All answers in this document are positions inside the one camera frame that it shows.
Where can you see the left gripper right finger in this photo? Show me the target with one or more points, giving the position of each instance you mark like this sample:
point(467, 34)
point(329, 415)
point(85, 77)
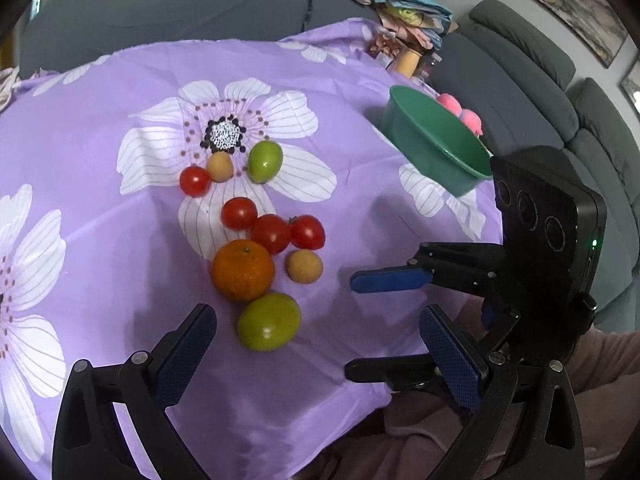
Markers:
point(460, 364)

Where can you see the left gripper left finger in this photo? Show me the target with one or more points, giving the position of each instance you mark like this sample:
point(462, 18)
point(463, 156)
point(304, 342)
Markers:
point(179, 353)

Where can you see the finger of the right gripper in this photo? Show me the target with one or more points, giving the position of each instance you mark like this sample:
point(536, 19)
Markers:
point(400, 373)
point(393, 279)

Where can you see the red cherry tomato with stem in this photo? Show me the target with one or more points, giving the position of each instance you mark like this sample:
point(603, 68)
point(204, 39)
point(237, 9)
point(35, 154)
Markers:
point(307, 232)

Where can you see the large green tomato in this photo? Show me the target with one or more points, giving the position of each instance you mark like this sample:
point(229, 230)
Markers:
point(269, 322)

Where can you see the orange mandarin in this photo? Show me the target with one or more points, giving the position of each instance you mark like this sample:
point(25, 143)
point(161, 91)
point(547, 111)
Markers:
point(242, 270)

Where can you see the red cherry tomato centre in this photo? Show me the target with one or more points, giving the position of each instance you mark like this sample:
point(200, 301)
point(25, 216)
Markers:
point(272, 233)

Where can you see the green plastic bowl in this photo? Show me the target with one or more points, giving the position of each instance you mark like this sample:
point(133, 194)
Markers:
point(438, 144)

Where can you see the red cherry tomato upper middle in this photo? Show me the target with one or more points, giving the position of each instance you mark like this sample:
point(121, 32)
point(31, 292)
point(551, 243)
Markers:
point(239, 214)

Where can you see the green tomato by flower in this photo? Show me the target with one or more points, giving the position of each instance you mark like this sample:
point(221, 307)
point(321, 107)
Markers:
point(264, 161)

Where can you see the pink plush toy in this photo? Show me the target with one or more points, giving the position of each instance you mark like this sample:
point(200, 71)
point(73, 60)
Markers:
point(468, 117)

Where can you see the red cherry tomato far left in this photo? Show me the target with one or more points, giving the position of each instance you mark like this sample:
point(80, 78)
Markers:
point(195, 181)

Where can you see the yellow bottle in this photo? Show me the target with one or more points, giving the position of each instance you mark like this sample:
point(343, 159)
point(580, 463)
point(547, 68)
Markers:
point(407, 62)

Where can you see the snack jar with label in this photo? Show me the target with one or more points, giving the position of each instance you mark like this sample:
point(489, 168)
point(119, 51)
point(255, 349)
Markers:
point(384, 49)

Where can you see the grey sofa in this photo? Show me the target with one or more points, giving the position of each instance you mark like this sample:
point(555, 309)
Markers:
point(499, 64)

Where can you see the framed landscape painting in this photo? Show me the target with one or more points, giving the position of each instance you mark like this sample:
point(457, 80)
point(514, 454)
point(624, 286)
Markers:
point(594, 22)

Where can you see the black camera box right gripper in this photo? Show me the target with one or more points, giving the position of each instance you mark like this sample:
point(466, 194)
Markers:
point(552, 222)

